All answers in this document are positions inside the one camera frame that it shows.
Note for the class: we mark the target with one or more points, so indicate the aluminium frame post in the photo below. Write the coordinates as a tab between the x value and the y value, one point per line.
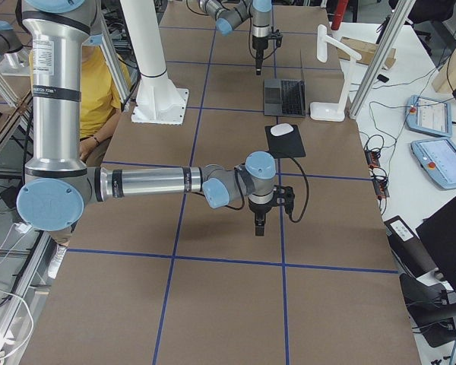
390	34

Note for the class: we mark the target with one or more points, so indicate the blue teach pendant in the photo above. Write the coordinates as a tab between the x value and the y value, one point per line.
429	116
437	156

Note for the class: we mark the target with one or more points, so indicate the person in yellow shirt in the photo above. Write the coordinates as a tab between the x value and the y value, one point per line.
100	106

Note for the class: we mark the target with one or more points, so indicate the white computer mouse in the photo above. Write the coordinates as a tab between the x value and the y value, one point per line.
281	129

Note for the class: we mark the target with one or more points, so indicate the black mouse pad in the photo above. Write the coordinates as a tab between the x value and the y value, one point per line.
290	145

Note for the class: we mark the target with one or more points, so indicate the orange black electronics board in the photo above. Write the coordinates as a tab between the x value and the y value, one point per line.
378	175

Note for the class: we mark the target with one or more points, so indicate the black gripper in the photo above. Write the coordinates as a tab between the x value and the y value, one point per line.
258	208
259	44

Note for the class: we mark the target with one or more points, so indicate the red cylinder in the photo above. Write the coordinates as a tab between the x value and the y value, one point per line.
339	14

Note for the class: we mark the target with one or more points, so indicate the grey laptop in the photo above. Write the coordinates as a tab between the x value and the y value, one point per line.
286	97

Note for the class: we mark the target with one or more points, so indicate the lower blue teach pendant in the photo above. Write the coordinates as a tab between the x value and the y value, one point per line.
437	156

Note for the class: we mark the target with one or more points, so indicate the upper blue teach pendant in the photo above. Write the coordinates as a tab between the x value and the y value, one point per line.
429	116

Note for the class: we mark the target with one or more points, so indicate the small black square device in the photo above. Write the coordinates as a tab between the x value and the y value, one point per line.
382	78

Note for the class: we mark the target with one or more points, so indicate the black monitor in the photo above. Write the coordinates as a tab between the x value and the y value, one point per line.
438	235

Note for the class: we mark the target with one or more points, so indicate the cardboard box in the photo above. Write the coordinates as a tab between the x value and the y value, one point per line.
367	51

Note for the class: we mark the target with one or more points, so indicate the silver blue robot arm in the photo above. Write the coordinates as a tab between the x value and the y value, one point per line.
228	19
76	108

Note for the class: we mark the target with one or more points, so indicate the black box with white label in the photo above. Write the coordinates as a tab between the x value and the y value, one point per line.
408	247

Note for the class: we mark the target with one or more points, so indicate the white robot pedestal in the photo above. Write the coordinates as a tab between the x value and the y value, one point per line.
158	100

